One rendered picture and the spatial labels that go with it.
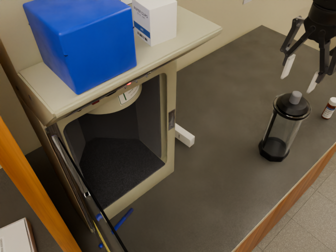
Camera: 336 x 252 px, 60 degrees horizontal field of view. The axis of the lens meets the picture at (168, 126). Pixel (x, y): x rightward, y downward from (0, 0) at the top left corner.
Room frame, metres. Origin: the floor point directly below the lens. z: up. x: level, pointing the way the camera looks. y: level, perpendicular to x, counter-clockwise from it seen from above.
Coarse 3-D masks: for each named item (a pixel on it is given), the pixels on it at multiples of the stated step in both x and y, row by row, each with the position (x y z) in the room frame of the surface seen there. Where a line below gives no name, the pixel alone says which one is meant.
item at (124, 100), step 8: (136, 88) 0.51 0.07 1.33; (120, 96) 0.47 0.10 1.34; (128, 96) 0.48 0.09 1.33; (136, 96) 0.50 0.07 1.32; (104, 104) 0.46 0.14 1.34; (112, 104) 0.46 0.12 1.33; (120, 104) 0.46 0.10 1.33; (128, 104) 0.47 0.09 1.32; (88, 112) 0.45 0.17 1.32; (96, 112) 0.45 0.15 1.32; (104, 112) 0.45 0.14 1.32
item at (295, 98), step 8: (280, 96) 0.66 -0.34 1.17; (288, 96) 0.66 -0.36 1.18; (296, 96) 0.63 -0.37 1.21; (280, 104) 0.63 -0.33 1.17; (288, 104) 0.62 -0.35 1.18; (296, 104) 0.62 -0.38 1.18; (304, 104) 0.62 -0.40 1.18; (288, 112) 0.60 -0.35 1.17; (296, 112) 0.60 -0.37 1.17; (304, 112) 0.60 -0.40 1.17
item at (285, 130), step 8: (280, 112) 0.61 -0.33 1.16; (280, 120) 0.61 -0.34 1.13; (288, 120) 0.60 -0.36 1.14; (296, 120) 0.59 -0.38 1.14; (272, 128) 0.62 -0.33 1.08; (280, 128) 0.60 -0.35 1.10; (288, 128) 0.59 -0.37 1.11; (296, 128) 0.60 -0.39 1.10; (272, 136) 0.61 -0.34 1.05; (280, 136) 0.60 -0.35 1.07; (288, 136) 0.59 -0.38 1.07; (272, 144) 0.60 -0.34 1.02; (280, 144) 0.59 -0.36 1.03; (288, 144) 0.60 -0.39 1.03; (272, 152) 0.60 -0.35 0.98; (280, 152) 0.59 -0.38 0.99
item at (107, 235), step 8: (56, 136) 0.32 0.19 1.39; (56, 144) 0.30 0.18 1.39; (64, 152) 0.29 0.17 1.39; (64, 160) 0.27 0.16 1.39; (72, 168) 0.26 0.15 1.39; (72, 176) 0.25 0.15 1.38; (80, 184) 0.23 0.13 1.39; (80, 192) 0.23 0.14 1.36; (88, 192) 0.21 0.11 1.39; (80, 200) 0.30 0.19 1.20; (88, 200) 0.20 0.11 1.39; (88, 208) 0.22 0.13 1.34; (96, 208) 0.19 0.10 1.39; (88, 216) 0.28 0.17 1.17; (96, 216) 0.18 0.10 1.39; (96, 224) 0.20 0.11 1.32; (104, 224) 0.17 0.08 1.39; (96, 232) 0.26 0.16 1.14; (104, 232) 0.16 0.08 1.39; (104, 240) 0.18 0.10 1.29; (112, 240) 0.14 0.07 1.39; (104, 248) 0.24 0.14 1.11; (112, 248) 0.14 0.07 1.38
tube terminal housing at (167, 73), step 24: (0, 0) 0.35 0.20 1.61; (24, 0) 0.37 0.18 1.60; (0, 24) 0.35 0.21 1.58; (24, 24) 0.36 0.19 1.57; (0, 48) 0.36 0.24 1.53; (24, 48) 0.36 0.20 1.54; (168, 72) 0.54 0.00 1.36; (24, 96) 0.36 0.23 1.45; (168, 96) 0.54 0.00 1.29; (48, 144) 0.35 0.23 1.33; (168, 144) 0.54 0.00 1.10; (168, 168) 0.54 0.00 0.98; (72, 192) 0.34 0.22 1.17; (144, 192) 0.47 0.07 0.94
